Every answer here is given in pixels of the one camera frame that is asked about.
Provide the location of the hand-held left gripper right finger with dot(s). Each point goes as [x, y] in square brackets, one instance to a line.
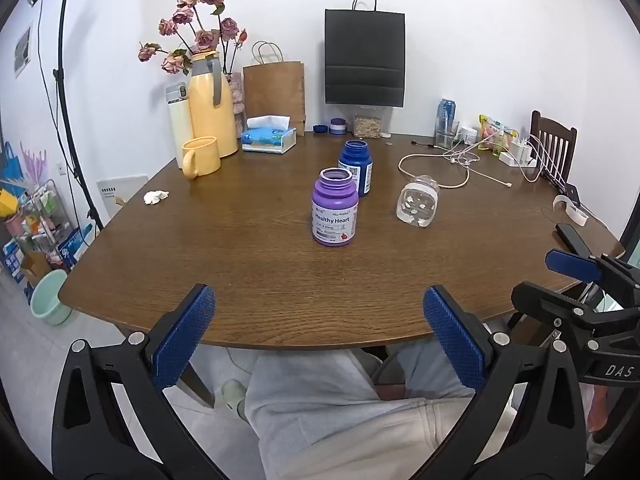
[456, 342]

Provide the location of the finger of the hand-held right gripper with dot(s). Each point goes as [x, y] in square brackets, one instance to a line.
[550, 305]
[572, 264]

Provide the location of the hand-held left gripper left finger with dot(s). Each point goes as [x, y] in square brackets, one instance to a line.
[184, 342]

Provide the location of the clear glass cup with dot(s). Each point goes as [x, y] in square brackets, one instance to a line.
[417, 202]

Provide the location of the white power strip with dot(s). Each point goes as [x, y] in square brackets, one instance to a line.
[517, 154]

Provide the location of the dark wooden chair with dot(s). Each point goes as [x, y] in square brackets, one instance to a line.
[552, 135]

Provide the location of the person's grey pants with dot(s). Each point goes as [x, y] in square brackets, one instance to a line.
[340, 420]

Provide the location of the green plastic basin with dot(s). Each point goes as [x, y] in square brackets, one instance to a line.
[49, 302]

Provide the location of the crumpled white tissue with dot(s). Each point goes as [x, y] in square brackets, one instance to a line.
[156, 197]

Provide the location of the colourful snack packet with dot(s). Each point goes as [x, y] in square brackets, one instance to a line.
[495, 132]

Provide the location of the small white box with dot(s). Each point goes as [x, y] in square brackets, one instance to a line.
[468, 135]

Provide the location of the purple supplement bottle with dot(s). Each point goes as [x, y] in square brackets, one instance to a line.
[335, 210]

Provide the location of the clear drinking glass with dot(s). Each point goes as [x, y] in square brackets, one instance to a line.
[446, 135]

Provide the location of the metal storage cart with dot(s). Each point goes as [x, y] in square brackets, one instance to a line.
[42, 230]

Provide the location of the yellow mug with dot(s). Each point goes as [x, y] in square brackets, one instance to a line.
[202, 157]

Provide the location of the blue drink can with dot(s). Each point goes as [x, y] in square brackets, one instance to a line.
[447, 109]

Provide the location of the blue supplement bottle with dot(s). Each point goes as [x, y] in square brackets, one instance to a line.
[356, 167]

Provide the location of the white thermos bottle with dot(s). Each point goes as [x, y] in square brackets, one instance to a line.
[179, 125]

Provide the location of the blue tissue box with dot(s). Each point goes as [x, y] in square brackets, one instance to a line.
[267, 137]

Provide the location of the yellow thermos jug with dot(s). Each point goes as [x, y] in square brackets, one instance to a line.
[212, 110]

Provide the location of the clear grain container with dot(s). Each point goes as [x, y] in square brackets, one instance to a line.
[368, 124]

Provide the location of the blue hanging bag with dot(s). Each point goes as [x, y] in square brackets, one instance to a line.
[10, 170]

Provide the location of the glass flower vase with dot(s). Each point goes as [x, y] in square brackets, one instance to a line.
[236, 97]

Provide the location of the blue bottle lid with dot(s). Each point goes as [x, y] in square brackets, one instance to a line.
[320, 129]

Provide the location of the brown paper bag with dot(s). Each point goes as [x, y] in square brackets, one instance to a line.
[274, 90]

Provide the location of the black light stand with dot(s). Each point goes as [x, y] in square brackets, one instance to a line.
[62, 90]

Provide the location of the black paper bag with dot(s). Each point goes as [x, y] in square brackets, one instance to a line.
[364, 55]

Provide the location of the pink artificial flowers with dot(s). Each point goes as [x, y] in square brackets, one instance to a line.
[200, 35]

